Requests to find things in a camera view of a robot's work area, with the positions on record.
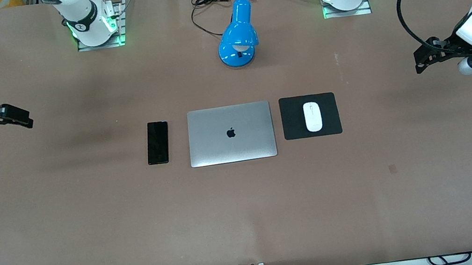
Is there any white computer mouse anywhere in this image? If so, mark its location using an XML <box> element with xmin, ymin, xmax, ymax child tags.
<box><xmin>302</xmin><ymin>100</ymin><xmax>325</xmax><ymax>133</ymax></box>

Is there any black smartphone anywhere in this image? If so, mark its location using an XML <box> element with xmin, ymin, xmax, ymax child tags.
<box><xmin>142</xmin><ymin>119</ymin><xmax>174</xmax><ymax>167</ymax></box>

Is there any black mouse pad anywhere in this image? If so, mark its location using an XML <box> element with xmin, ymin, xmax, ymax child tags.
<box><xmin>278</xmin><ymin>90</ymin><xmax>343</xmax><ymax>143</ymax></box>

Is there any blue desk lamp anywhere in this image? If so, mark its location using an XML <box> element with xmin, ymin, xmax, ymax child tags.
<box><xmin>211</xmin><ymin>0</ymin><xmax>262</xmax><ymax>71</ymax></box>

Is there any silver closed laptop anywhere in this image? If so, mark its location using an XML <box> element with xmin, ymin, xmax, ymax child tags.
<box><xmin>182</xmin><ymin>99</ymin><xmax>278</xmax><ymax>169</ymax></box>

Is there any brown table cover sheet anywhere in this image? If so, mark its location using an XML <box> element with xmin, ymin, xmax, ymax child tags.
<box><xmin>0</xmin><ymin>0</ymin><xmax>472</xmax><ymax>265</ymax></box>

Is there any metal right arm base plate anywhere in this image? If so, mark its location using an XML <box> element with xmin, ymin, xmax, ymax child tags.
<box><xmin>70</xmin><ymin>0</ymin><xmax>126</xmax><ymax>53</ymax></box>

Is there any black looped cable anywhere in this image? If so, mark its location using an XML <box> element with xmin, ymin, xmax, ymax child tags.
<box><xmin>428</xmin><ymin>250</ymin><xmax>472</xmax><ymax>265</ymax></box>

